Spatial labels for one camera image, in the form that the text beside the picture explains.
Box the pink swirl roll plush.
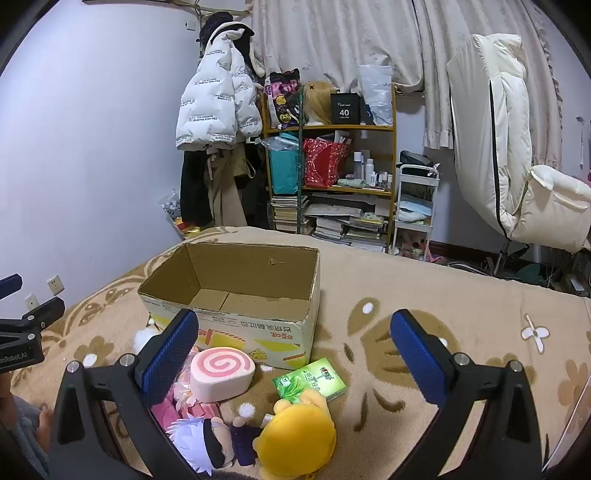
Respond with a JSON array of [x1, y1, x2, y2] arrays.
[[190, 347, 256, 403]]

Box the cream patterned curtain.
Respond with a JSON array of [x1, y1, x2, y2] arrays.
[[252, 0, 564, 151]]

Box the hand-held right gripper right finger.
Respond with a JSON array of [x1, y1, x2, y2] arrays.
[[390, 309, 543, 480]]

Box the yellow plush toy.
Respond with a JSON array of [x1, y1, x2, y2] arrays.
[[256, 388, 337, 478]]

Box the white-haired plush doll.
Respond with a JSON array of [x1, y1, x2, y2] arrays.
[[166, 413, 264, 472]]

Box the light blue cloth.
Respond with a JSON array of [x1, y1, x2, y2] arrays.
[[399, 194, 432, 217]]

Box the white puffer jacket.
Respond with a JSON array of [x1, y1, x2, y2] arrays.
[[175, 23, 264, 151]]

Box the pile of books and papers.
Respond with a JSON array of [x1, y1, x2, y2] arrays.
[[307, 194, 391, 252]]

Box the blond wig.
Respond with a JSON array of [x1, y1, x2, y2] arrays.
[[300, 80, 338, 125]]

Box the spotted plastic bag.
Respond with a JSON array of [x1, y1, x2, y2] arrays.
[[161, 191, 185, 220]]

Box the black cube box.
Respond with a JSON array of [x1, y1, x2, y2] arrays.
[[330, 92, 360, 125]]

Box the yellow and red bag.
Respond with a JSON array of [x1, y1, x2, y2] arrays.
[[173, 217, 213, 238]]

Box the group of small bottles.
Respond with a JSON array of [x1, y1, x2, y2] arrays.
[[353, 150, 394, 189]]

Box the hanging dark garment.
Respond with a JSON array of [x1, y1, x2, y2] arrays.
[[180, 150, 213, 227]]

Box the white trolley cart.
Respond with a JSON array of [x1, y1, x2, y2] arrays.
[[392, 164, 439, 257]]

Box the hanging beige trousers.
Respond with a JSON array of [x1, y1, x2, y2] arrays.
[[205, 148, 252, 228]]

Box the white fluffy pompom plush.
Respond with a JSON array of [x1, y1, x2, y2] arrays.
[[130, 325, 163, 354]]

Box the white plastic bag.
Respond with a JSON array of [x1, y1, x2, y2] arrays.
[[359, 65, 394, 126]]

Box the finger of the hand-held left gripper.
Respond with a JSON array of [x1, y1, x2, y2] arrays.
[[0, 274, 24, 300], [0, 296, 65, 334]]

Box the black pink printed bag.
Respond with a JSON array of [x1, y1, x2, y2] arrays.
[[268, 69, 303, 130]]

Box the black pouch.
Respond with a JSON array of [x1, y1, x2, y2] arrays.
[[399, 150, 435, 168]]

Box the stack of books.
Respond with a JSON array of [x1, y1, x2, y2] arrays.
[[270, 195, 309, 233]]

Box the red patterned bag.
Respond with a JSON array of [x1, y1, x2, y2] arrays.
[[303, 137, 349, 188]]

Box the yellow wooden shelf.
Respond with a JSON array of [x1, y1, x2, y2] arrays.
[[261, 85, 398, 252]]

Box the cardboard box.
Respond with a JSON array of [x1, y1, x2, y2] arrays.
[[137, 242, 321, 370]]

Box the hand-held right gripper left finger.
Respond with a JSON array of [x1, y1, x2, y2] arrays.
[[48, 309, 204, 480]]

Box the green tissue pack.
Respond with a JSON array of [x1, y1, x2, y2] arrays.
[[272, 361, 347, 402]]

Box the black hat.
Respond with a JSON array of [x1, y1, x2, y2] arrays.
[[198, 13, 256, 44]]

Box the person's left forearm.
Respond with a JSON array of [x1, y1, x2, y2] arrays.
[[0, 369, 54, 480]]

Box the teal shopping bag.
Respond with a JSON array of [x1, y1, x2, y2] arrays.
[[269, 134, 305, 195]]

